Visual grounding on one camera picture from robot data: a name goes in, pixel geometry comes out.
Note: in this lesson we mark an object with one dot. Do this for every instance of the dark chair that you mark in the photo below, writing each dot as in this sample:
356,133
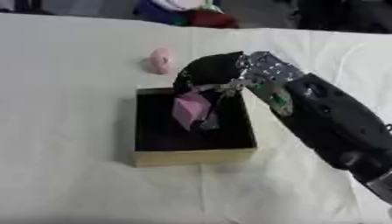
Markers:
342,14

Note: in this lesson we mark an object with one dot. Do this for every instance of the tan box with dark inside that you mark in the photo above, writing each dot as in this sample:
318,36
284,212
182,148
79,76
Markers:
194,137

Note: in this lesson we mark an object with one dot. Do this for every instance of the pile of coloured bags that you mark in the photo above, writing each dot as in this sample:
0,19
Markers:
189,13

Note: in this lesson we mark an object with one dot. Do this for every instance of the pink round toy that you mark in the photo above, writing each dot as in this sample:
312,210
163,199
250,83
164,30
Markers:
162,60

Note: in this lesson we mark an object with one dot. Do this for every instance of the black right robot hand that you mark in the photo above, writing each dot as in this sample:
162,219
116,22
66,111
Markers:
209,71

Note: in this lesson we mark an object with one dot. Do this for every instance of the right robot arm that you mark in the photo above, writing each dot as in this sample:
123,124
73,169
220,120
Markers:
326,116

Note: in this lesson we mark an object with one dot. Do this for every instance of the dark stand legs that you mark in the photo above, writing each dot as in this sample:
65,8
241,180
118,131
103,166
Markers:
25,6

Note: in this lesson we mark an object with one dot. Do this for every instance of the pink angular block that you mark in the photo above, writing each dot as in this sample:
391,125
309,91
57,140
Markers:
190,108

